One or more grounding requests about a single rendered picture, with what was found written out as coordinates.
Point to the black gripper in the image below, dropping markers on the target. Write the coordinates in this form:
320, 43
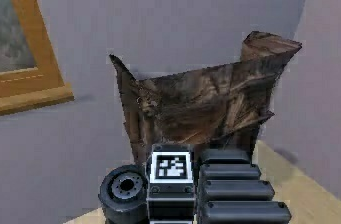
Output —
123, 191

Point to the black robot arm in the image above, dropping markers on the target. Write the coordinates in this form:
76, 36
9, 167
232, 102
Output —
231, 193

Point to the dark brown wooden chair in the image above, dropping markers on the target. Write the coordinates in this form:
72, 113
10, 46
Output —
208, 100

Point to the wooden framed picture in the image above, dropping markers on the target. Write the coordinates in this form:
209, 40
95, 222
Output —
18, 60

